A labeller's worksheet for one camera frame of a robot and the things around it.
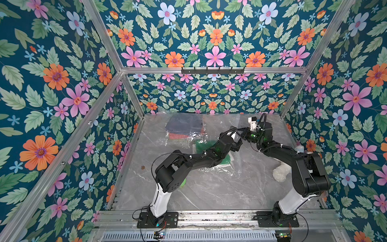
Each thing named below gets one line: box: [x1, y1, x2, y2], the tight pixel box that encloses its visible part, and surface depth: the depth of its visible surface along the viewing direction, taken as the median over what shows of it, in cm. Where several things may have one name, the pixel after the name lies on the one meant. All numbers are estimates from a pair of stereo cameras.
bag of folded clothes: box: [165, 114, 209, 144], surface depth 102 cm
